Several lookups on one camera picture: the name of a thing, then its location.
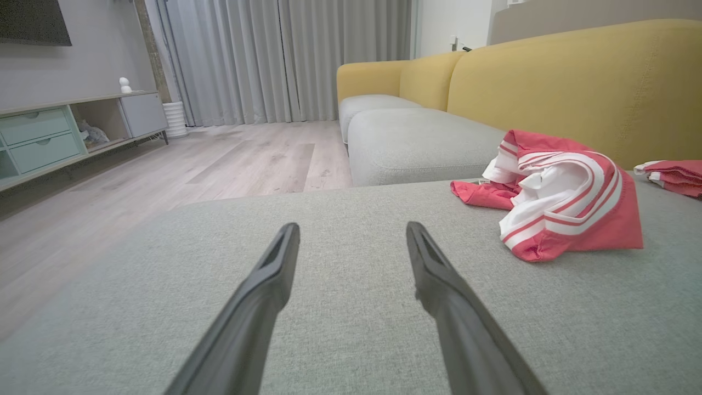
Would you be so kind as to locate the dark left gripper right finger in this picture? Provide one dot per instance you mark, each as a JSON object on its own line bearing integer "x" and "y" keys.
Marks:
{"x": 471, "y": 340}

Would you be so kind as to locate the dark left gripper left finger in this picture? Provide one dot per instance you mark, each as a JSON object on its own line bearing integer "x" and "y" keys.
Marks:
{"x": 241, "y": 329}

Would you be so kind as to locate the red white sports jersey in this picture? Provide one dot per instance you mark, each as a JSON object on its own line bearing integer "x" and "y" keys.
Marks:
{"x": 598, "y": 230}

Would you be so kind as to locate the red white striped garment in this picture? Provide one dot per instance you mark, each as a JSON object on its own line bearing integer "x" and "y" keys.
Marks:
{"x": 677, "y": 175}

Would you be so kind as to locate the long grey sofa seat cushion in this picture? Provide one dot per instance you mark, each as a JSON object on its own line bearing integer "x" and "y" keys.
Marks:
{"x": 417, "y": 142}

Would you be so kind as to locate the white ribbed plant pot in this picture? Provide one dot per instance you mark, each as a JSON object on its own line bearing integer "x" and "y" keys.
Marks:
{"x": 175, "y": 119}

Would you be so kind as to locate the grey cabinet door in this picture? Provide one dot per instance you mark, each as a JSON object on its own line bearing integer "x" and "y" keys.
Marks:
{"x": 143, "y": 114}

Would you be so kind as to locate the grey bundle in cabinet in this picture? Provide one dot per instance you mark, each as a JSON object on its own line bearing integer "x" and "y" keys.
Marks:
{"x": 93, "y": 134}

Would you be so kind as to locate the small grey sofa seat cushion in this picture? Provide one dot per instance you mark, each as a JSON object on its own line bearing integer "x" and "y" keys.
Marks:
{"x": 373, "y": 103}

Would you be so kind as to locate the mint green cabinet drawer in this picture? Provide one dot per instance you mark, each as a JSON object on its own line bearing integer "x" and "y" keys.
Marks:
{"x": 33, "y": 125}
{"x": 46, "y": 152}

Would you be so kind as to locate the medium yellow sofa back cushion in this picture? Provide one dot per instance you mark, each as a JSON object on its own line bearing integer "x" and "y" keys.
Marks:
{"x": 430, "y": 79}

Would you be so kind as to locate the wooden tv cabinet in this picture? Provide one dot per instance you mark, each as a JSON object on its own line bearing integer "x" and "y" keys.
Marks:
{"x": 98, "y": 101}

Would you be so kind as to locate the small white figurine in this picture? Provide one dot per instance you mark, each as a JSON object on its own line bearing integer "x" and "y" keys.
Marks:
{"x": 125, "y": 85}

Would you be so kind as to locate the grey pleated curtain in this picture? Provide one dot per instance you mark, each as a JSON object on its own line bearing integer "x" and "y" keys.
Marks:
{"x": 285, "y": 60}

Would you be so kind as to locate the wide yellow sofa back cushion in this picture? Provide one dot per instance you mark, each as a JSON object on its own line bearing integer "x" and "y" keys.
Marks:
{"x": 576, "y": 82}

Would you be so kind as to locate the small yellow sofa end cushion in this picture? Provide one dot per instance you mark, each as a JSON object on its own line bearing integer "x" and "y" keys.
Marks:
{"x": 367, "y": 77}

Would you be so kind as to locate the indoor tree plant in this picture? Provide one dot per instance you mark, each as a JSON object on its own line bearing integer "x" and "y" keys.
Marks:
{"x": 151, "y": 49}

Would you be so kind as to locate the beige partition panel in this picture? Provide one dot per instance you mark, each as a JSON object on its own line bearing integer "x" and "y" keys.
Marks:
{"x": 592, "y": 16}

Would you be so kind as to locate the black wall television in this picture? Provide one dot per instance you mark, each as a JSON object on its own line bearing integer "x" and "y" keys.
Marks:
{"x": 30, "y": 19}

